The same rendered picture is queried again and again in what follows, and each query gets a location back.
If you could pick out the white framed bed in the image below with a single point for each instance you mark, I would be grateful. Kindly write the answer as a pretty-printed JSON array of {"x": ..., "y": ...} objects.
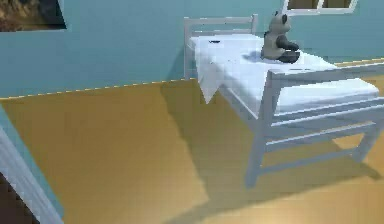
[{"x": 240, "y": 71}]

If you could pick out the small black flat object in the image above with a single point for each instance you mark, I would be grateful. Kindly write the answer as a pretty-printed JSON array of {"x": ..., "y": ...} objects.
[{"x": 214, "y": 41}]

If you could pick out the grey and black teddy bear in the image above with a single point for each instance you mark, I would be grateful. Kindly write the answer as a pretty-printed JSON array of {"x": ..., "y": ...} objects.
[{"x": 278, "y": 41}]

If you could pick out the white framed window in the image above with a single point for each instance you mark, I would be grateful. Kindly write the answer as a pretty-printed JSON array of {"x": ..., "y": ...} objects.
[{"x": 318, "y": 6}]

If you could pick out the brown framed wall picture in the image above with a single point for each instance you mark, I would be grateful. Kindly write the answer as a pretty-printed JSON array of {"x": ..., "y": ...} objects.
[{"x": 28, "y": 13}]

